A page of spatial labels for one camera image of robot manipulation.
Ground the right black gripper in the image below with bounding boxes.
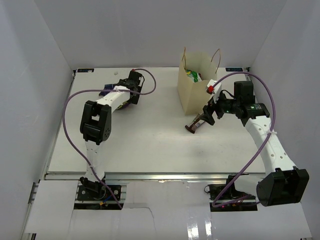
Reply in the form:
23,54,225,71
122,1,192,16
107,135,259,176
199,89,241,126

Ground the dark purple snack bag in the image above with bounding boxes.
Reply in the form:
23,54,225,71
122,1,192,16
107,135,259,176
96,86,131,113

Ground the green Fox's candy bag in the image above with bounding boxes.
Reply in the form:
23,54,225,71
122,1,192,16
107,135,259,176
185,69,202,83

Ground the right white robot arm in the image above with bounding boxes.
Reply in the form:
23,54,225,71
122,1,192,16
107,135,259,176
199,79,310,208

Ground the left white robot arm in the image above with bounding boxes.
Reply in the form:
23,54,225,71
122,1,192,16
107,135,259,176
80,70,144,200

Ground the brown paper bag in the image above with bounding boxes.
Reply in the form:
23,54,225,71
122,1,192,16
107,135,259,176
177,49,221,116

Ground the brown chocolate bar right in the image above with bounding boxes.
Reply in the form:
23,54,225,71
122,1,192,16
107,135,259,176
184,114,205,134

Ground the right blue table label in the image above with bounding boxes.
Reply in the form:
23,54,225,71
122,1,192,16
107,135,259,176
225,67,243,72

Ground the blue table label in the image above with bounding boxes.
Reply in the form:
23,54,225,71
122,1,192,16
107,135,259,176
76,68,95,73
225,67,243,72

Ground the left blue table label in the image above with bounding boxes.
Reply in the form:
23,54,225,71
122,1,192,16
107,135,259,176
76,68,95,73

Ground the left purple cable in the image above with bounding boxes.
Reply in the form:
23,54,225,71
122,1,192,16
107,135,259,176
62,67,158,210

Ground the purple cable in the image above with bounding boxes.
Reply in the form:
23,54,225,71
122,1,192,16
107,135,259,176
211,72,278,208
62,67,158,210

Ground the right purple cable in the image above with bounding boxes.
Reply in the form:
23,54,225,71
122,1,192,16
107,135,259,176
211,72,278,208

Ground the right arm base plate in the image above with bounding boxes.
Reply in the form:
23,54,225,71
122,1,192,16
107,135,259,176
204,183,258,212

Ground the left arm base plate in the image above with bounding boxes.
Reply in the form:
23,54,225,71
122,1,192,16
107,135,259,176
75,184,123,209

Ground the aluminium front rail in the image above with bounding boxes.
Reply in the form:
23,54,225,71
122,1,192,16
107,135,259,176
44,172,265,181

